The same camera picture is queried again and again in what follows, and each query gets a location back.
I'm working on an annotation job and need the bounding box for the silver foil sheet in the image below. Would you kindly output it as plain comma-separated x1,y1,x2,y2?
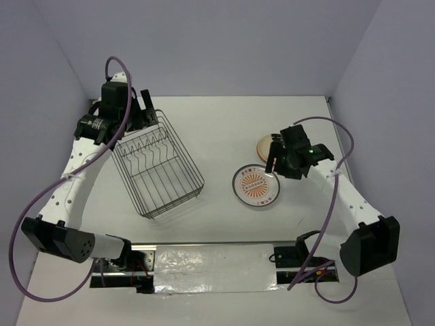
154,244,278,294

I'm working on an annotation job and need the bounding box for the grey wire dish rack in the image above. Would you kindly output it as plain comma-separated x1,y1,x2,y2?
112,110,205,219

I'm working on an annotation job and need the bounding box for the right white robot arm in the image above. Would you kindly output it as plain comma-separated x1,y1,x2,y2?
266,125,400,277

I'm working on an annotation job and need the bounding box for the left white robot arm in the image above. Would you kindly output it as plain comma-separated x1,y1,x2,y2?
21,72,156,271

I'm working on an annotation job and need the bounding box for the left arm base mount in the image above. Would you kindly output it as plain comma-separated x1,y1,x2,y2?
90,247,156,294

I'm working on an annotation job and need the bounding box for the cream peach plate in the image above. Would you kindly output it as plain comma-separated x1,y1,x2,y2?
256,134,281,163

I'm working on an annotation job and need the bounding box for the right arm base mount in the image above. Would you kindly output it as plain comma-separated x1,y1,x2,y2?
268,230,339,285

